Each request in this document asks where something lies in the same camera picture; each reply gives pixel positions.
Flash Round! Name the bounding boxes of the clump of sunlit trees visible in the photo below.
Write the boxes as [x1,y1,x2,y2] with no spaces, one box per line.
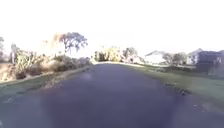
[93,46,140,64]

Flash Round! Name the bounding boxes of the dark grey asphalt path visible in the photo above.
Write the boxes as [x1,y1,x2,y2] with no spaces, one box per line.
[0,62,224,128]

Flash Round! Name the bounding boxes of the white house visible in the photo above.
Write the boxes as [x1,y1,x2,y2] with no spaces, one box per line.
[143,49,168,66]

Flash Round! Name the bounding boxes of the row of flax bushes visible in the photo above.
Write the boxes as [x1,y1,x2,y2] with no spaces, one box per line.
[0,36,92,83]

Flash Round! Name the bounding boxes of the pale house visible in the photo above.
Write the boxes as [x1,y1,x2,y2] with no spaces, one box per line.
[186,48,205,66]

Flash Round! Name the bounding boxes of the dark building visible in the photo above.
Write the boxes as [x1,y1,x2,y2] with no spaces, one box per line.
[195,49,224,78]

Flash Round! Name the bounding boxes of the small tree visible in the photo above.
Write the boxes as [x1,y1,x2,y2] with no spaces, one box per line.
[163,52,188,67]

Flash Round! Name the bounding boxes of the broad-crowned tree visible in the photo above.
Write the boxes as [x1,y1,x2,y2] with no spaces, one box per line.
[58,31,89,56]

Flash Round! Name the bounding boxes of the grass verge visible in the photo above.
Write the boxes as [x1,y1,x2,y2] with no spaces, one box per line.
[0,64,95,102]
[122,63,224,112]

